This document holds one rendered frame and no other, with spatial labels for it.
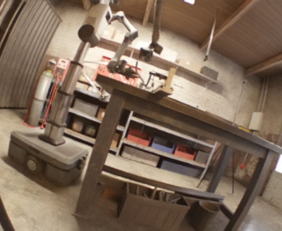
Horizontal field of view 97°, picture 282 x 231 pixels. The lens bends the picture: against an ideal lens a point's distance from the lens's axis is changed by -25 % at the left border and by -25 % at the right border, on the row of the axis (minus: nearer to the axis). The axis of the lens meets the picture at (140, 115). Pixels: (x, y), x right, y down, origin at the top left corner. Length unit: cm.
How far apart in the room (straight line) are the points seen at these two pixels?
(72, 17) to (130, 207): 390
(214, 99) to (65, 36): 362
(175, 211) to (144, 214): 22
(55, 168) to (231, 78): 394
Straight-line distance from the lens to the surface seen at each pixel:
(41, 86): 271
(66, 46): 388
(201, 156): 304
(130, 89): 85
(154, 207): 122
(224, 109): 404
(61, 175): 132
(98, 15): 155
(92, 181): 102
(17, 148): 152
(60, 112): 146
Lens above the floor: 75
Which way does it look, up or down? level
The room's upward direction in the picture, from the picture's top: 20 degrees clockwise
